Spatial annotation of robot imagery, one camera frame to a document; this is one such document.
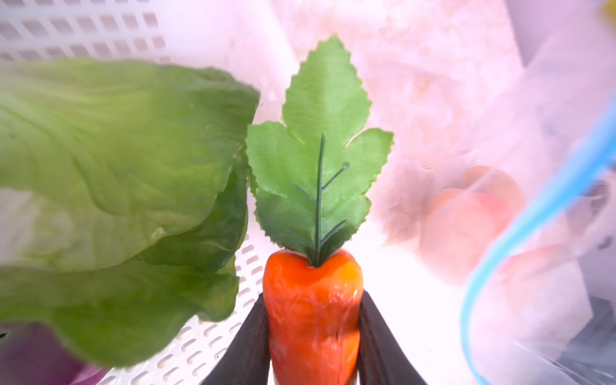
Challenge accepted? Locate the brown wrinkled bread toy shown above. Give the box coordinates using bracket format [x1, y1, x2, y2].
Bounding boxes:
[457, 165, 526, 213]

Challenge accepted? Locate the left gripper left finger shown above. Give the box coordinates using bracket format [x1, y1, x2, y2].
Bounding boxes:
[201, 294, 270, 385]

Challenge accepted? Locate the orange pumpkin toy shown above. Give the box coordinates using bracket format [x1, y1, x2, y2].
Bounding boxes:
[419, 189, 507, 286]

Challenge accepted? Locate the purple onion toy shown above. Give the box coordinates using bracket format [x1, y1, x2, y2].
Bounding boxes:
[1, 322, 107, 385]

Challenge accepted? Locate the orange carrot toy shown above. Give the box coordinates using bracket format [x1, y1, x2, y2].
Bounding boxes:
[246, 36, 394, 384]

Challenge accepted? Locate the green lettuce toy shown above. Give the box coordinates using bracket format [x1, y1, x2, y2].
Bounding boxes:
[1, 59, 260, 368]

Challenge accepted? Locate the white plastic perforated basket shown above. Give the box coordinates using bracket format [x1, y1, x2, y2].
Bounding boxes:
[1, 1, 295, 384]

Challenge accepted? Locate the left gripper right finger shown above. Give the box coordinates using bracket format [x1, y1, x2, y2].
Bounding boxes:
[357, 290, 427, 385]

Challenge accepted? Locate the clear zip top bag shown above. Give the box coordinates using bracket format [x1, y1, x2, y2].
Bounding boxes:
[386, 1, 615, 384]

